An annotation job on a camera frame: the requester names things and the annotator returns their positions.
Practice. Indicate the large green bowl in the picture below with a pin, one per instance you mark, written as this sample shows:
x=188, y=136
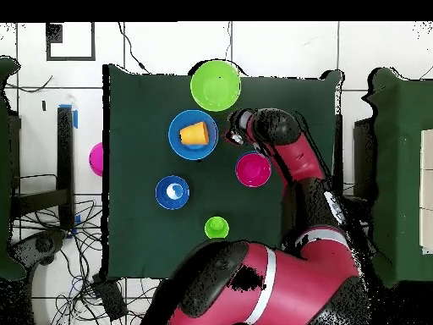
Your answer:
x=215, y=86

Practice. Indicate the black metal stand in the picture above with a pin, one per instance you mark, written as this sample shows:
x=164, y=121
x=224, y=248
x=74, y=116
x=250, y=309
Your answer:
x=65, y=152

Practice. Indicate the green cup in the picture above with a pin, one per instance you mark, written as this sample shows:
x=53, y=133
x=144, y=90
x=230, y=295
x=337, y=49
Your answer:
x=216, y=227

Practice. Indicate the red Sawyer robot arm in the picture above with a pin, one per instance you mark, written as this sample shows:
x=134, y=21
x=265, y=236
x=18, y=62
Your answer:
x=287, y=277

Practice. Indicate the white box stack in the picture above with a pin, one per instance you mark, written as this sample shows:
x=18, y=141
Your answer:
x=428, y=189

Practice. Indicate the orange cup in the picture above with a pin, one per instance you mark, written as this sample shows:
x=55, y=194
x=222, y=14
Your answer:
x=194, y=134

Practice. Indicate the black pedestal leg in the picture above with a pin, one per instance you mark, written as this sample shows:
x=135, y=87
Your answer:
x=37, y=245

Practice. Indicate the small light blue bowl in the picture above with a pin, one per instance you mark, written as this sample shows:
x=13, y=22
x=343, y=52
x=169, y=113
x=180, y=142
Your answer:
x=250, y=152

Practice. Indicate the small dark blue bowl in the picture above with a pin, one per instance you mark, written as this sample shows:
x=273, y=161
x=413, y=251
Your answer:
x=172, y=193

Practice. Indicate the magenta bowl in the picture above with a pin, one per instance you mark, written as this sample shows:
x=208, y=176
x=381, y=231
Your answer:
x=97, y=159

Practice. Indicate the black power strip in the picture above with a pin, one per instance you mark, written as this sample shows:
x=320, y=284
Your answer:
x=110, y=298

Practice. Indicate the large light blue bowl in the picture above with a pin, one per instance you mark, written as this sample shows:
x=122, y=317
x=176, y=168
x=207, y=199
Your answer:
x=179, y=149

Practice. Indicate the black square frame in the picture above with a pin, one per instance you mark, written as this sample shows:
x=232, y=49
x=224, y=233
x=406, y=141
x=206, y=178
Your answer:
x=93, y=40

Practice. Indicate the dark green table cloth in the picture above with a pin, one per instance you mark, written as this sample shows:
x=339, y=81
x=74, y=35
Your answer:
x=142, y=101

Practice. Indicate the neighbouring green table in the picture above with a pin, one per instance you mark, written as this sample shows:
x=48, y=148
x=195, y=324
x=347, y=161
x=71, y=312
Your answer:
x=5, y=169
x=399, y=169

